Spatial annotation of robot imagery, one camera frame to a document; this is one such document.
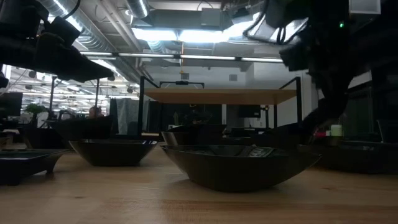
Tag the pale green cup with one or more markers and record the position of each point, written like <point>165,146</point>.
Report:
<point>336,130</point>

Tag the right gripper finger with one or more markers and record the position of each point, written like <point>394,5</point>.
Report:
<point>332,105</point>

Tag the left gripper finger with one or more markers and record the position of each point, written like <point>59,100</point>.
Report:
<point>93,80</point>
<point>68,62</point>

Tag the grey ceiling unit box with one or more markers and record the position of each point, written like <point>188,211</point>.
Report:
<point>211,17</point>

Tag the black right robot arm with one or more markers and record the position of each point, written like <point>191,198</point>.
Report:
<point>326,15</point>

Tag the black leaf-shaped mini plate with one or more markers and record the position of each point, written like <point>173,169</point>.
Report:
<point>236,171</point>

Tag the long LED light bar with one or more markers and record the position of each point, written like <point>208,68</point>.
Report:
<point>146,55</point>

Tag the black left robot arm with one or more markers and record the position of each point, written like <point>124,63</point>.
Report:
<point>15,15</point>

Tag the white ceiling box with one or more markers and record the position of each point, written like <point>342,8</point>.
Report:
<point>365,7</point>

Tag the black frame post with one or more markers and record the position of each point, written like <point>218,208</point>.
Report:
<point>52,99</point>
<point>97,93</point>

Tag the grey partition screen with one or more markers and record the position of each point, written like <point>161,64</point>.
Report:
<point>127,115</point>

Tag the black wall monitor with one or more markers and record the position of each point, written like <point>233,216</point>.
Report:
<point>248,111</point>

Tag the black wavy-cornered mini plate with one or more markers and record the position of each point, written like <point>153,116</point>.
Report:
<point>280,137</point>

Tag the black square mini plate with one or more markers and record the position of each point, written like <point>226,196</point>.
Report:
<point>25,165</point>

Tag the grey square wall vent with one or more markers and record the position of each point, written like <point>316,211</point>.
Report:
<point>185,76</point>
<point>233,77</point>

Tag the red box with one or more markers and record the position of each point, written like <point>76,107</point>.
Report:
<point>320,134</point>

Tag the black camera rig bar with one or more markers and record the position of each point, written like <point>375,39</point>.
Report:
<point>182,82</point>

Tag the dark computer monitor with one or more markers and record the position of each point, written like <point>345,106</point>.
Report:
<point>11,104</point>

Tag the black rounded mini plate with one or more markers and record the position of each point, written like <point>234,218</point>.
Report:
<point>357,158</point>
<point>112,154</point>

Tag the small green background plant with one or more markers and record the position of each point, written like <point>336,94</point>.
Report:
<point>35,109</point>

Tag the person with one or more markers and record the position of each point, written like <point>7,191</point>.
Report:
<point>94,112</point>

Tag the small silver ceiling duct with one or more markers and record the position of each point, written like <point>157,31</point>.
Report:
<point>138,7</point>

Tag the wooden shelf with black legs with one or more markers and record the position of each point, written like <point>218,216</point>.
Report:
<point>217,96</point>

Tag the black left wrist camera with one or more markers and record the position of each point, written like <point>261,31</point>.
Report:
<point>63,31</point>

